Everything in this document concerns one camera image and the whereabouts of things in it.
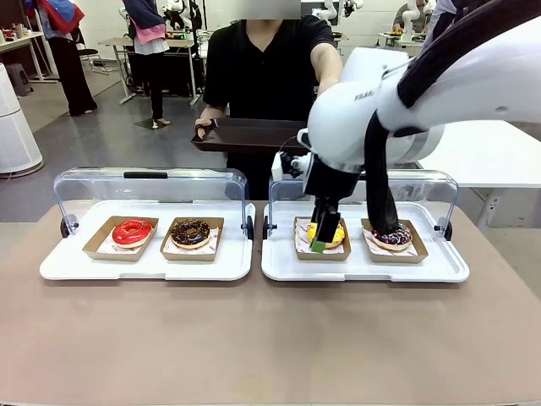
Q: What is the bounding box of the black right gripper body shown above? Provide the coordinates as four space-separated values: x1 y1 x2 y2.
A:
303 153 363 208

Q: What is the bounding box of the yellow sprinkled donut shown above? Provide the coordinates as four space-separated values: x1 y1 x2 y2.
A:
304 219 347 250

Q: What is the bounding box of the brown cardboard donut box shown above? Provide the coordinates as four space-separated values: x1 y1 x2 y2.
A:
159 216 226 263
293 216 352 262
359 217 429 265
81 215 161 264

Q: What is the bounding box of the dark brown serving tray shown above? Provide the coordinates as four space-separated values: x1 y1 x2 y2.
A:
189 118 314 156

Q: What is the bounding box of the red glazed donut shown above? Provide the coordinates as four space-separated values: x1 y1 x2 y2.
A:
111 217 154 250

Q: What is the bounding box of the person's left forearm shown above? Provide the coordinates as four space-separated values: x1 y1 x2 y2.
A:
310 41 345 97

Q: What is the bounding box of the person's right forearm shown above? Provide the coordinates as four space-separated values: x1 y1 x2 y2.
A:
198 102 232 124

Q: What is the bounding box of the dark donut with coloured sprinkles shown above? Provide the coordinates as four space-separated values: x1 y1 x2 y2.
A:
370 222 413 253

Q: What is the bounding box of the chocolate donut with nuts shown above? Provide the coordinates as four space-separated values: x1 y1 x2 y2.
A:
169 217 211 250

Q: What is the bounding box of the person torso in black shirt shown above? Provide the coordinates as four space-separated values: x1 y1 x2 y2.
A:
202 14 340 202

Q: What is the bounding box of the person's right hand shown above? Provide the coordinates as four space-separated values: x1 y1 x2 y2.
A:
194 118 217 139

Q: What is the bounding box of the white display tray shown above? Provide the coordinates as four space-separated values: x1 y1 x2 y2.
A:
39 199 257 283
260 200 472 284

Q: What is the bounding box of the clear display lid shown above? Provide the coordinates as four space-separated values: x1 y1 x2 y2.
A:
52 166 255 238
262 167 460 240

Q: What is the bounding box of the white table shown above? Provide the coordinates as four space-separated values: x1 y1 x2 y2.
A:
416 119 541 230

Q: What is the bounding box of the bystander in pink top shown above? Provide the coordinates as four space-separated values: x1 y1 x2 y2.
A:
121 0 173 127

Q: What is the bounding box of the beige background table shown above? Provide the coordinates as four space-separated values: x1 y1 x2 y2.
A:
97 36 204 106

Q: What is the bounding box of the bystander in black trousers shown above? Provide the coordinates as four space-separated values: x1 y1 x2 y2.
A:
24 0 99 118

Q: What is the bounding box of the grey plastic stool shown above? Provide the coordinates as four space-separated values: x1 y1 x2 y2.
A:
3 63 35 96

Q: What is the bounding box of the black cable sleeve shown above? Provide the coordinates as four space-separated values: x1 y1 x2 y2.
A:
363 0 541 236

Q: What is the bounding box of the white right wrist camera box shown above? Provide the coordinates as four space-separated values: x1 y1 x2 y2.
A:
271 150 312 181

